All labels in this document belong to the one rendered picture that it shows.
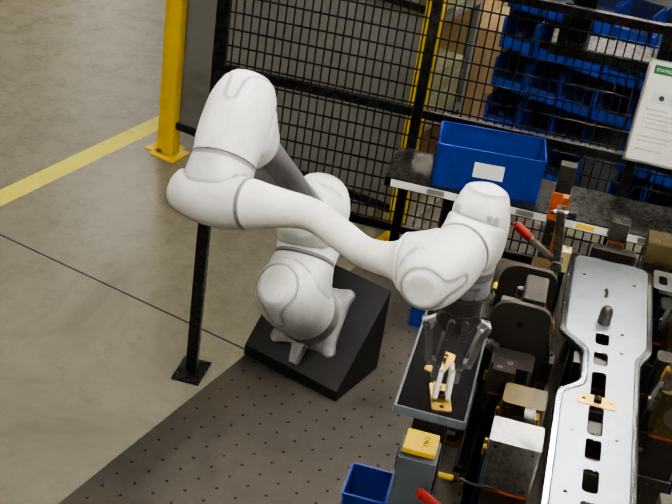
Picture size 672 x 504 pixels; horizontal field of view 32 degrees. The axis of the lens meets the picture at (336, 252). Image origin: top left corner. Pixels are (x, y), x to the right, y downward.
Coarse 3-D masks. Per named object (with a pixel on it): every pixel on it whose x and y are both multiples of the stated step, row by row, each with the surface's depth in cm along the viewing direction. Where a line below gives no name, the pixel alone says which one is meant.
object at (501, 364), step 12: (504, 360) 250; (492, 372) 247; (504, 372) 246; (492, 384) 248; (504, 384) 248; (492, 396) 250; (492, 408) 252; (492, 420) 253; (480, 432) 255; (480, 444) 257; (480, 456) 258; (468, 480) 262; (468, 492) 264
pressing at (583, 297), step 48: (576, 288) 300; (624, 288) 303; (576, 336) 280; (624, 336) 283; (576, 384) 262; (624, 384) 266; (576, 432) 248; (624, 432) 250; (576, 480) 234; (624, 480) 236
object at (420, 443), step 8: (408, 432) 215; (416, 432) 215; (424, 432) 215; (408, 440) 213; (416, 440) 213; (424, 440) 213; (432, 440) 214; (408, 448) 211; (416, 448) 211; (424, 448) 211; (432, 448) 212; (424, 456) 211; (432, 456) 210
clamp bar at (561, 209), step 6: (558, 204) 291; (552, 210) 290; (558, 210) 288; (564, 210) 288; (576, 210) 289; (558, 216) 289; (564, 216) 288; (576, 216) 288; (558, 222) 290; (564, 222) 289; (558, 228) 290; (564, 228) 294; (558, 234) 291; (558, 240) 292; (558, 246) 293; (558, 252) 293; (552, 258) 295; (558, 258) 294
